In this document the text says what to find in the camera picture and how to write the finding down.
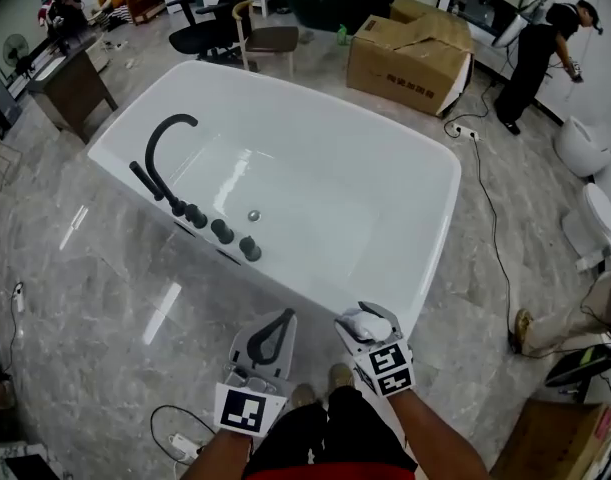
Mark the white bathtub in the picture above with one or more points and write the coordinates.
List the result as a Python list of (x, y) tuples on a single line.
[(310, 168)]

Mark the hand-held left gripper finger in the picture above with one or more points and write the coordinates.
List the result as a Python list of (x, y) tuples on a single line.
[(255, 348), (286, 330)]

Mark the white charger block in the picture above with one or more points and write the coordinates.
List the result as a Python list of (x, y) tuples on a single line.
[(184, 445)]

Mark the white toilet with lid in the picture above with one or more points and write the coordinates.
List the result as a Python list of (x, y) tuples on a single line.
[(597, 218)]

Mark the black tablet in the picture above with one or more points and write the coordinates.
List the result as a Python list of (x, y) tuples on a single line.
[(580, 365)]

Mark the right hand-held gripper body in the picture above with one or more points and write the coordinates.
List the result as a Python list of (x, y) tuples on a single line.
[(390, 365)]

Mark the person's black shorts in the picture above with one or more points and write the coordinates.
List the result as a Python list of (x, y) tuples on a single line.
[(355, 433)]

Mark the white round toilet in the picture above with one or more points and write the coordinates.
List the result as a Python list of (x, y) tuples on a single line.
[(580, 150)]

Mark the black hand shower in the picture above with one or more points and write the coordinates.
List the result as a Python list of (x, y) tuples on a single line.
[(145, 180)]

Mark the small white device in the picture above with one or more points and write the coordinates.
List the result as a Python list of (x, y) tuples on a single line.
[(19, 298)]

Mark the person's left shoe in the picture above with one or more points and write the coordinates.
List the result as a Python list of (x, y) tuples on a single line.
[(302, 395)]

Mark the large cardboard box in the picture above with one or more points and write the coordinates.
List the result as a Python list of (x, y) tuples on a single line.
[(400, 63)]

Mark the black curved faucet spout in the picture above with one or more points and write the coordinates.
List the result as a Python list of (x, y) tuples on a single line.
[(152, 153)]

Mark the green plastic bottle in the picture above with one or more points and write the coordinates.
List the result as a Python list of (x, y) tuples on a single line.
[(343, 36)]

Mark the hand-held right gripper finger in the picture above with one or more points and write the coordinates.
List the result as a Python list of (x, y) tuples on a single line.
[(346, 335), (392, 320)]

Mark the black faucet knob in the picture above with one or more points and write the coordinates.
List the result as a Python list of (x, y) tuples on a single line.
[(196, 216), (250, 249), (222, 231)]

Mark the person's right forearm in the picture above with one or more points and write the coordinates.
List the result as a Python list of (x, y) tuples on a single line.
[(435, 443)]

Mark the metal bathtub drain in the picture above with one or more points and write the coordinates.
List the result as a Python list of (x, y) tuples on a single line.
[(254, 215)]

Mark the white bottle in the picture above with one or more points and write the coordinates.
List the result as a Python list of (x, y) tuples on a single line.
[(372, 327)]

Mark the open cardboard box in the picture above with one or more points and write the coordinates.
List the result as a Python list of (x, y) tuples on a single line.
[(550, 443)]

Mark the wooden chair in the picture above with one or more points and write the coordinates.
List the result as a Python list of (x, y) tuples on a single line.
[(272, 40)]

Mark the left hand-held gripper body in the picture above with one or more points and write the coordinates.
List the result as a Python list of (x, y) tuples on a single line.
[(245, 413)]

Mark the black standing fan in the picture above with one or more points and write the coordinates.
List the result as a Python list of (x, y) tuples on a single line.
[(16, 50)]

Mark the person's left forearm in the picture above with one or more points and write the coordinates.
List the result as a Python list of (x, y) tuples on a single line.
[(220, 455)]

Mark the wooden crate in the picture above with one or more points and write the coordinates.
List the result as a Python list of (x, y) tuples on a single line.
[(146, 0)]

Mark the black office chair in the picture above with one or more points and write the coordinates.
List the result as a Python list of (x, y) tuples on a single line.
[(210, 33)]

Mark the brown wooden cabinet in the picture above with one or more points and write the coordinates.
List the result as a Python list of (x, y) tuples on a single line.
[(75, 88)]

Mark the person's right shoe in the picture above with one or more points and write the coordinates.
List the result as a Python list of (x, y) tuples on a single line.
[(341, 375)]

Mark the white power strip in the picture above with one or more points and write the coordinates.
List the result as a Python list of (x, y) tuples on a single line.
[(466, 131)]

